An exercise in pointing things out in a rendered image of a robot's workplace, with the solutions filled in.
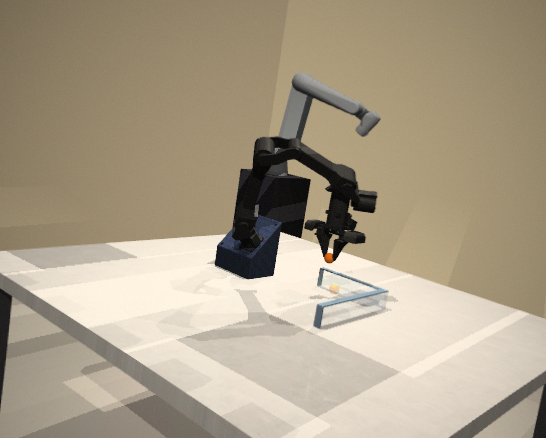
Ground clear glass corner walls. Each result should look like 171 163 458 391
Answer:
318 269 389 329

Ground clear l-shaped low wall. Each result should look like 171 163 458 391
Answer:
313 267 389 330

